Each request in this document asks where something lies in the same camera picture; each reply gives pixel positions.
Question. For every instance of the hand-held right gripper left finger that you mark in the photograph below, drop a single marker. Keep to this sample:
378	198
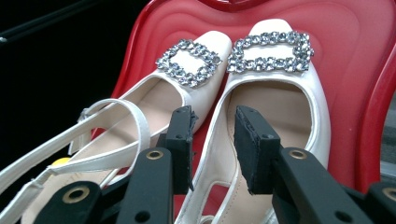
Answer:
180	146

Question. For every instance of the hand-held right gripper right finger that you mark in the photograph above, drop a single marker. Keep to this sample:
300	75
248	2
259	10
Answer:
255	149

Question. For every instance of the white slingback shoe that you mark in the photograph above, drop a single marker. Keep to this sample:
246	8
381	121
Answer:
280	102
202	93

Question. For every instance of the red and black shoe rack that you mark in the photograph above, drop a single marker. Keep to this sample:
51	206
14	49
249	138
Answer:
342	62

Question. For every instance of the yellow ball knob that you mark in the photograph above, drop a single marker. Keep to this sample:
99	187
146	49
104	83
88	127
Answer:
60	161

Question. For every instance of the black pole stand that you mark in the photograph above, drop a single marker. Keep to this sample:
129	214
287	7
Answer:
46	21

